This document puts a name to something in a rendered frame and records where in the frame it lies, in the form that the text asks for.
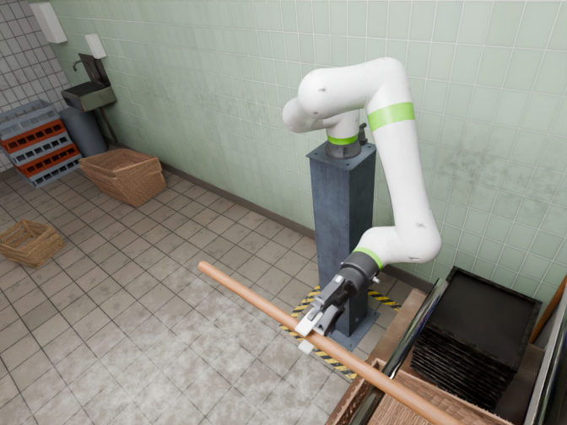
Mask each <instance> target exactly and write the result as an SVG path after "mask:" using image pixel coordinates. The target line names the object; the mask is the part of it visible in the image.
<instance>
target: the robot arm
mask: <svg viewBox="0 0 567 425"><path fill-rule="evenodd" d="M359 109H365V111H366V115H367V118H368V121H369V124H370V129H371V132H372V137H373V139H374V142H375V146H376V149H377V152H378V154H379V157H380V160H381V165H382V168H383V171H384V175H385V177H386V183H387V188H388V191H389V195H390V199H391V207H392V212H393V214H394V219H395V225H396V226H394V227H374V228H372V229H369V230H367V231H366V232H365V233H364V234H363V236H362V238H361V240H360V242H359V244H358V245H357V247H356V248H355V249H354V251H353V252H352V253H351V254H350V255H349V257H348V258H347V259H346V260H345V261H344V263H342V262H341V266H340V272H339V273H338V274H337V275H336V276H335V277H334V278H333V280H332V281H331V282H330V283H329V284H328V285H327V286H326V287H325V288H324V289H323V290H322V291H321V292H320V293H319V294H318V295H317V296H316V297H315V301H316V302H315V303H314V302H311V304H310V306H312V307H313V308H312V309H311V310H310V311H309V313H308V314H307V315H306V316H305V318H304V319H303V320H302V321H301V322H300V323H299V324H298V325H297V326H296V327H295V330H296V331H297V332H299V333H300V334H301V335H302V336H304V337H306V336H307V335H308V333H309V332H310V331H311V330H312V328H313V327H314V328H313V330H315V331H317V332H318V333H320V334H322V335H323V336H324V337H327V335H328V333H329V332H330V330H331V329H332V328H333V327H334V325H335V324H336V322H337V321H338V319H339V317H340V316H341V315H342V313H343V312H344V311H345V309H346V308H344V307H343V306H344V305H345V304H346V303H347V302H348V298H354V297H357V296H359V294H360V293H361V291H362V290H363V289H367V288H368V287H369V286H371V285H372V284H373V283H374V282H377V283H380V281H381V280H379V279H377V278H376V277H377V276H378V274H379V273H380V272H381V270H382V269H383V268H384V267H385V266H386V265H387V264H391V263H400V262H405V263H418V264H422V263H427V262H430V261H432V260H433V259H434V258H435V257H436V256H437V255H438V254H439V253H440V250H441V246H442V241H441V237H440V233H439V230H438V228H437V226H436V223H435V219H434V216H433V213H432V210H431V206H430V203H429V197H428V193H427V189H426V185H425V181H424V174H423V169H422V164H421V158H420V153H419V140H418V131H417V120H415V114H414V108H413V98H412V93H411V89H410V84H409V80H408V73H407V70H406V68H405V67H404V66H403V65H402V64H401V63H400V62H399V61H398V60H396V59H394V58H391V57H382V58H378V59H375V60H372V61H369V62H364V63H360V64H358V65H353V66H348V67H335V68H320V69H316V70H314V71H312V72H310V73H308V74H307V75H306V76H305V77H304V79H303V80H302V82H301V84H300V87H299V94H298V97H297V98H294V99H292V100H290V101H289V102H288V103H287V104H286V105H285V107H284V108H283V123H284V125H285V126H286V127H287V128H288V129H289V130H290V131H292V132H295V133H304V132H312V131H316V130H321V129H325V128H326V134H327V144H326V146H325V148H324V150H325V154H326V156H327V157H329V158H331V159H339V160H345V159H352V158H354V157H356V156H358V155H359V154H360V152H361V145H365V144H366V143H368V138H365V130H364V128H366V127H367V124H366V123H365V122H364V123H362V124H361V125H359ZM333 304H334V305H335V306H333ZM326 309H327V311H326V312H325V314H324V315H323V313H322V312H323V311H324V310H326ZM320 318H321V321H320V322H319V324H318V326H317V327H315V325H316V323H317V322H318V321H319V319H320Z"/></svg>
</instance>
